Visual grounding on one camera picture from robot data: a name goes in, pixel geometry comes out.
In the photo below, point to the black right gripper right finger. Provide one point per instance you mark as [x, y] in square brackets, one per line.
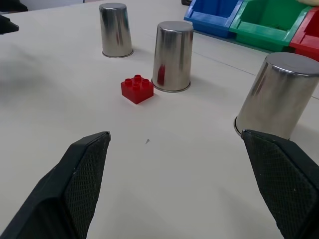
[286, 184]

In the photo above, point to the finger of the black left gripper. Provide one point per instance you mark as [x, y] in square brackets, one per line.
[6, 25]

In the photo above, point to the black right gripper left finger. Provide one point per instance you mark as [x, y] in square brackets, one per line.
[62, 194]

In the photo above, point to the stainless steel cup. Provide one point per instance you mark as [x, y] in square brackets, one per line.
[173, 57]
[276, 97]
[115, 30]

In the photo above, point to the red toy building brick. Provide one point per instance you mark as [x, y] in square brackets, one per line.
[136, 89]

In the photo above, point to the red plastic storage bin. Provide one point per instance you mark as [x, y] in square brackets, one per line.
[307, 37]

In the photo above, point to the green plastic storage bin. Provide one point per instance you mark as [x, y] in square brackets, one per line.
[266, 25]

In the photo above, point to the blue plastic storage bin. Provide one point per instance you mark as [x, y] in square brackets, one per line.
[211, 17]

